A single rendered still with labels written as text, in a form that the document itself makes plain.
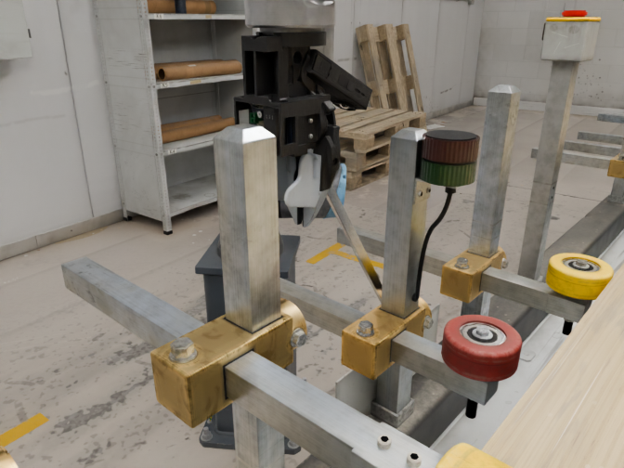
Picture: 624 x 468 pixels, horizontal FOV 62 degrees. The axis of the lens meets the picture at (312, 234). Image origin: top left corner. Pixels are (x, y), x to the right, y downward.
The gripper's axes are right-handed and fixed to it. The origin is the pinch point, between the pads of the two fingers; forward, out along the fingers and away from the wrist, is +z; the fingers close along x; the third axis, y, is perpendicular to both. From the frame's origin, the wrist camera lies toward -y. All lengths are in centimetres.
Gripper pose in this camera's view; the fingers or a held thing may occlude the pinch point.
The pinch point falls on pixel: (305, 213)
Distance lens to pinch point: 61.6
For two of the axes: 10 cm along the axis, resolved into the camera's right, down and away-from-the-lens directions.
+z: 0.0, 9.3, 3.8
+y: -6.8, 2.8, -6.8
